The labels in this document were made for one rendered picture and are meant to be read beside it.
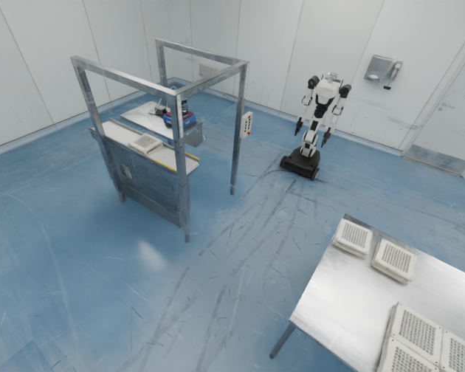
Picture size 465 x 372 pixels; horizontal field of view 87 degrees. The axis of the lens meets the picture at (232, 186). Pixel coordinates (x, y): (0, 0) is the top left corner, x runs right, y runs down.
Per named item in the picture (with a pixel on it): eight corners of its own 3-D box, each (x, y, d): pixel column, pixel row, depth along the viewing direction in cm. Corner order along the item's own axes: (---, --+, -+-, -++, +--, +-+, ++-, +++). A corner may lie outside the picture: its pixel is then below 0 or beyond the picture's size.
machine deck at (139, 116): (202, 125, 220) (202, 121, 218) (173, 143, 196) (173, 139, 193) (152, 105, 242) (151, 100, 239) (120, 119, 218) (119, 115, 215)
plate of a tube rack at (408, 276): (415, 257, 182) (417, 255, 181) (410, 282, 167) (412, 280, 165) (381, 239, 192) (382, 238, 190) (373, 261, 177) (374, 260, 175)
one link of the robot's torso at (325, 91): (314, 97, 358) (322, 71, 334) (337, 104, 346) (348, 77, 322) (308, 104, 338) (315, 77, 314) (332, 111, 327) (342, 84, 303)
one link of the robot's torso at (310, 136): (304, 139, 374) (316, 108, 355) (315, 142, 368) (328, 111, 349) (301, 140, 362) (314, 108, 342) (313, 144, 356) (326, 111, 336)
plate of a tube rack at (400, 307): (441, 328, 146) (443, 327, 145) (437, 368, 131) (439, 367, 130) (396, 302, 156) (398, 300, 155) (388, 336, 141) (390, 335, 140)
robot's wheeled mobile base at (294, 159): (295, 149, 440) (300, 133, 418) (323, 160, 423) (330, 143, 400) (280, 167, 399) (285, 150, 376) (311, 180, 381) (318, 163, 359)
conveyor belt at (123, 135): (198, 166, 248) (198, 162, 245) (182, 180, 232) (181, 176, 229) (109, 124, 296) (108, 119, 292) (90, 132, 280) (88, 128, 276)
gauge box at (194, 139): (202, 143, 233) (202, 124, 220) (195, 147, 227) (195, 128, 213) (184, 135, 241) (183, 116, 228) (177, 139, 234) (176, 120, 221)
